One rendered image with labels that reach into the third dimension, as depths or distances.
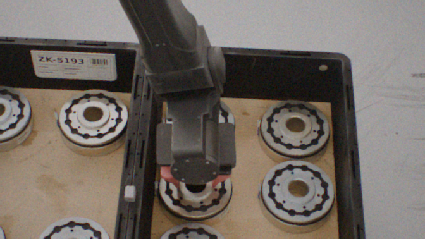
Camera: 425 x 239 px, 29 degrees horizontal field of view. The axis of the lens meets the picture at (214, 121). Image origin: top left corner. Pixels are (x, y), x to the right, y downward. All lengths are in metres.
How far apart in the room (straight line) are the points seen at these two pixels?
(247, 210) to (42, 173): 0.30
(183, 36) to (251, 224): 0.39
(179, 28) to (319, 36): 0.74
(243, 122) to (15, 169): 0.35
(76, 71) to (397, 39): 0.64
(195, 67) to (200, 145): 0.09
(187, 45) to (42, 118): 0.46
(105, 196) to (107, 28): 0.47
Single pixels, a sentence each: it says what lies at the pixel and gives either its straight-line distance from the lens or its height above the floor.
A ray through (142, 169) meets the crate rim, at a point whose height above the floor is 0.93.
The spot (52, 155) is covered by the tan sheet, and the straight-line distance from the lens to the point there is 1.25.
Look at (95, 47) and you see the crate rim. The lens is 1.24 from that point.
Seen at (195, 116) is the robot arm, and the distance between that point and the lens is 0.96.
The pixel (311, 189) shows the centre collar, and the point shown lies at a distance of 1.17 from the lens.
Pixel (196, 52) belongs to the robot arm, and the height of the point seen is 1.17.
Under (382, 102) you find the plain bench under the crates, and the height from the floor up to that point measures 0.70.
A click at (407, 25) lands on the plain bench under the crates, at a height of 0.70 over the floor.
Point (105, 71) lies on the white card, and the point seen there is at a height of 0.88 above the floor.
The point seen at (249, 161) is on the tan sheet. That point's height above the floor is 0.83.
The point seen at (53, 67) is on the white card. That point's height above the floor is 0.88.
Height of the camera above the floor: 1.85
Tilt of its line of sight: 53 degrees down
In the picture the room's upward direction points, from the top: 3 degrees clockwise
